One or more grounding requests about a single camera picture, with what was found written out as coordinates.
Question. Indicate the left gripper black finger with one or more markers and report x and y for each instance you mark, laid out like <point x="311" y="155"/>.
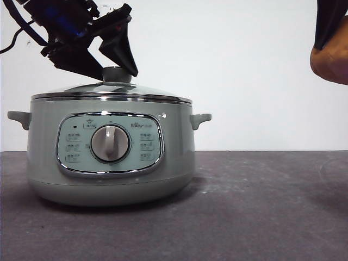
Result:
<point x="122" y="51"/>
<point x="79" y="61"/>

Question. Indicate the brown potato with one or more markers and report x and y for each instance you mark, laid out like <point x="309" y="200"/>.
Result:
<point x="331" y="63"/>

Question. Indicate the glass lid with green knob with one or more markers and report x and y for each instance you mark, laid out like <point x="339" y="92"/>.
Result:
<point x="114" y="91"/>

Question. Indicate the sage green electric cooking pot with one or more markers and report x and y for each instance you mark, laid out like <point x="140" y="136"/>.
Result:
<point x="108" y="190"/>

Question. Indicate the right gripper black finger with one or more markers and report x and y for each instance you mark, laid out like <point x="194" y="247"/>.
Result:
<point x="330" y="19"/>

